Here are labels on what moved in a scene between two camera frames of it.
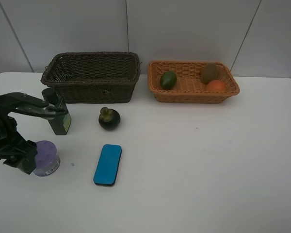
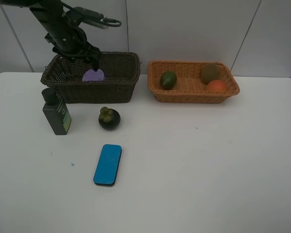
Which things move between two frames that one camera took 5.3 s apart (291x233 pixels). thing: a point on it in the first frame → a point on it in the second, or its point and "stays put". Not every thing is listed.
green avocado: (168, 80) stays put
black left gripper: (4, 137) → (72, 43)
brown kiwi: (209, 73) stays put
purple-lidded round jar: (47, 160) → (92, 75)
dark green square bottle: (60, 123) stays put
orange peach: (216, 86) stays put
